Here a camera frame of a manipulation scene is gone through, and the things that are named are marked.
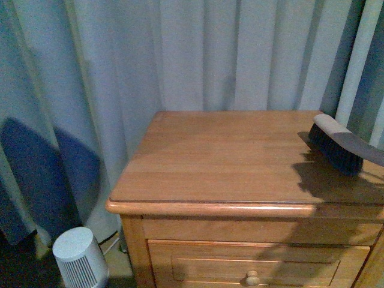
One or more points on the grey hand brush black bristles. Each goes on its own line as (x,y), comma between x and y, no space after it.
(345,151)

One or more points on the wooden nightstand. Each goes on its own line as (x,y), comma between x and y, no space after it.
(209,196)

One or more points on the grey-blue curtain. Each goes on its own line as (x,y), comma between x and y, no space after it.
(81,80)

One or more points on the wooden drawer knob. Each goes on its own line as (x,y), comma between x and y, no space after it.
(252,278)

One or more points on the white cylindrical air purifier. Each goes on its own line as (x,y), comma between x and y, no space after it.
(80,259)

